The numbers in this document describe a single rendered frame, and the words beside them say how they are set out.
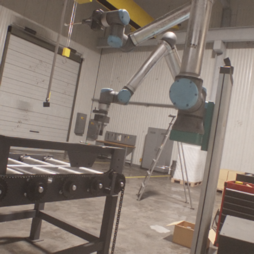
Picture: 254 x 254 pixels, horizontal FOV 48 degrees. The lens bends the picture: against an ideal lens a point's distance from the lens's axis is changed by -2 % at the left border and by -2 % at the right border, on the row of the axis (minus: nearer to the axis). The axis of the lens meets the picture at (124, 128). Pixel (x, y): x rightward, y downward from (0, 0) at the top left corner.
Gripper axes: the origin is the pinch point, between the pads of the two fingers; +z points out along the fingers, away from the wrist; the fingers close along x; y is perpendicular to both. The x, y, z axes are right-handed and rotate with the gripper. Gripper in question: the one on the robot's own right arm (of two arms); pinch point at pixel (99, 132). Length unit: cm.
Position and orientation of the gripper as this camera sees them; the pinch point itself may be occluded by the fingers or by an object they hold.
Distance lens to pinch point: 219.4
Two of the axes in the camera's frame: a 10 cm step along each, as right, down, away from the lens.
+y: 8.1, 1.2, -5.8
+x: 5.7, 1.2, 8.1
